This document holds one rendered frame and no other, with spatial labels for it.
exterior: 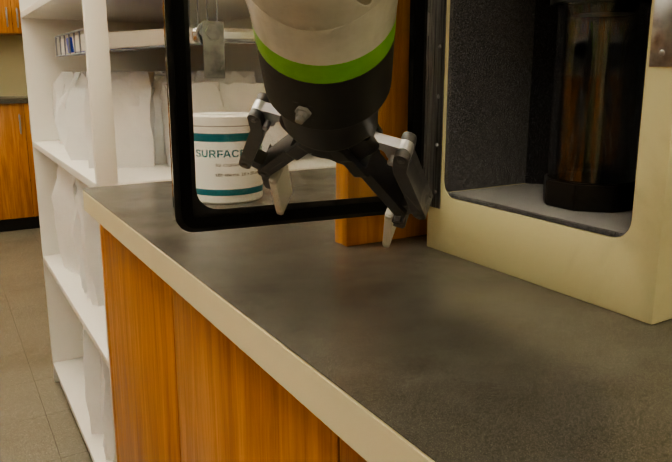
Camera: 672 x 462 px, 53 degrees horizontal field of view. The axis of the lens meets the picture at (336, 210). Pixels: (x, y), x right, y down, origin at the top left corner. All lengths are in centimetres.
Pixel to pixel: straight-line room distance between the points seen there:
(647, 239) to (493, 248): 19
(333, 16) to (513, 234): 44
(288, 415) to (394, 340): 15
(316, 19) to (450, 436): 26
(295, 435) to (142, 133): 123
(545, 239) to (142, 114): 124
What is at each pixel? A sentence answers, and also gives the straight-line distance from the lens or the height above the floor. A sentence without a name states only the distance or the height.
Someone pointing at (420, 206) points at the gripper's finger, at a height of 105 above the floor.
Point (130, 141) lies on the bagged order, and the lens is 178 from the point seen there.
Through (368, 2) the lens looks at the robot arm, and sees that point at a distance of 38.
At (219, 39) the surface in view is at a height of 119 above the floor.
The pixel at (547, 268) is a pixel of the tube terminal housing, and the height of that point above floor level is 96.
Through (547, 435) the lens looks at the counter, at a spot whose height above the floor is 94.
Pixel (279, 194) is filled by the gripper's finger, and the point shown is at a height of 104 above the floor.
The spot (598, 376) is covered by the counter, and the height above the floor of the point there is 94.
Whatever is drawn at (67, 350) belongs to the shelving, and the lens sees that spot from 280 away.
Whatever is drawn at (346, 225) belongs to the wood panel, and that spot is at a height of 97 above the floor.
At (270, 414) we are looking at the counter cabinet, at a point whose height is 82.
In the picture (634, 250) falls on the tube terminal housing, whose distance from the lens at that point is 66.
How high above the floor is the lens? 116
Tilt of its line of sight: 12 degrees down
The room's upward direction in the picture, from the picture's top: straight up
